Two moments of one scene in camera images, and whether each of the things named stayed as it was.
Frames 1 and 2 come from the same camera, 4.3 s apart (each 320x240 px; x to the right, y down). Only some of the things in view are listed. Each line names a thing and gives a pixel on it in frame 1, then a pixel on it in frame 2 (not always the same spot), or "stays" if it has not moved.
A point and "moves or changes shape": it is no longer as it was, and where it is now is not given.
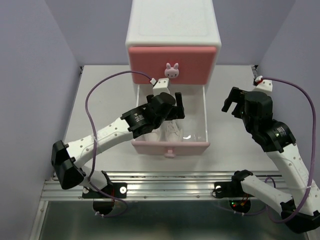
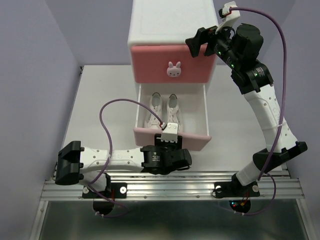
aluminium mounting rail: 160,186 stays
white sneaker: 153,136 moves or changes shape
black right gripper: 236,95 -> 201,37
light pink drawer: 194,140 moves or changes shape
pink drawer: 180,65 stays
